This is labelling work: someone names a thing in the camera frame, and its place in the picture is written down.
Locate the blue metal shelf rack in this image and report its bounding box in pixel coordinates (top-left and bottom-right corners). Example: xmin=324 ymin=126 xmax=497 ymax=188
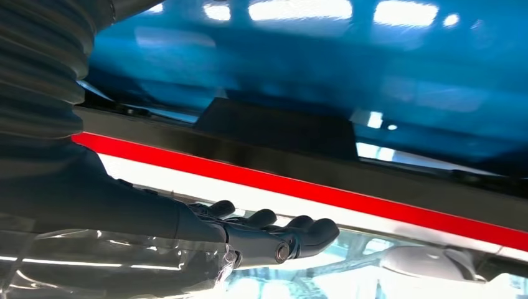
xmin=76 ymin=0 xmax=528 ymax=178

